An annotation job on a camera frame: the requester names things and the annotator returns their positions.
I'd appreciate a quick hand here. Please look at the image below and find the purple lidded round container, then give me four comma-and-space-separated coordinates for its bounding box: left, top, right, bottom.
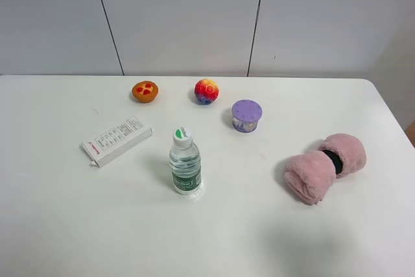
231, 99, 263, 133

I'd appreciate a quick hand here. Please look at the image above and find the black band around towel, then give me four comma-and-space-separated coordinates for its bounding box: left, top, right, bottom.
323, 150, 343, 175

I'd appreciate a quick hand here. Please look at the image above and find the rainbow textured ball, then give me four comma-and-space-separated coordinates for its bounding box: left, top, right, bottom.
194, 78, 219, 105

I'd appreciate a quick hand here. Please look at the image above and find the orange toy fruit tart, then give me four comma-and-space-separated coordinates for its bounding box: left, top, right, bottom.
132, 80, 159, 103

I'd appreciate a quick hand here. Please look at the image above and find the white cardboard box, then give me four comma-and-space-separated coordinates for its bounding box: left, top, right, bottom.
80, 116, 153, 167

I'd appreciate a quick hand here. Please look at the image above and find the rolled pink fluffy towel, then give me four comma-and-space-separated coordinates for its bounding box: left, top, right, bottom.
284, 134, 366, 205

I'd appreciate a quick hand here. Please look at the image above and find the clear water bottle green label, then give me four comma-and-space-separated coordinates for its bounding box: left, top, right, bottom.
169, 126, 202, 195

